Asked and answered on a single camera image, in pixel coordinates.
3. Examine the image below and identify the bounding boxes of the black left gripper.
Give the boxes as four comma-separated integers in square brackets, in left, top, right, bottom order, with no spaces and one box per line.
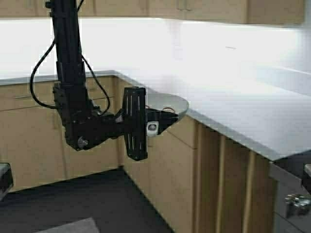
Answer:
[121,86,179,161]

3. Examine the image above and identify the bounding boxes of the white frying pan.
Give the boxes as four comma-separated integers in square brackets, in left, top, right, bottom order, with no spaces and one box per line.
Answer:
[145,93,189,125]

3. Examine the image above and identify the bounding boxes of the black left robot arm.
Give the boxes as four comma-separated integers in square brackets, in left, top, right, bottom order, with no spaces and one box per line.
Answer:
[46,0,179,161]

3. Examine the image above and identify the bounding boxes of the robot base left corner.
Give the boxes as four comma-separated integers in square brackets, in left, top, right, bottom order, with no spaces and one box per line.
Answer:
[0,163,14,196]

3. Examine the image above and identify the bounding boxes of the robot base right corner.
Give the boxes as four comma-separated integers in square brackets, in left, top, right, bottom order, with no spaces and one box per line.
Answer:
[301,164,311,194]

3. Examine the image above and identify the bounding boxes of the wooden base cabinets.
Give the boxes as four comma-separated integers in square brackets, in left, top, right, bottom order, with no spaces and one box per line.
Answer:
[0,81,276,233]

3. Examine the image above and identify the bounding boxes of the wooden upper cabinet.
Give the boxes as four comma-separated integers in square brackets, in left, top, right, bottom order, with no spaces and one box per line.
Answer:
[0,0,306,25]

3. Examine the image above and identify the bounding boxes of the metal clamp fixture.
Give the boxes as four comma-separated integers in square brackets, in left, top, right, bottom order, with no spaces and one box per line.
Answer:
[284,194,311,218]

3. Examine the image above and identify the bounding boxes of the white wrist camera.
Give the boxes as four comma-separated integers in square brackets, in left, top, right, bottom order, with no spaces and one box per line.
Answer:
[146,121,159,137]

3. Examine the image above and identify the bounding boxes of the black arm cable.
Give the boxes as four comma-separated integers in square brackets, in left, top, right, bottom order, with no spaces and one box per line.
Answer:
[29,40,111,115]

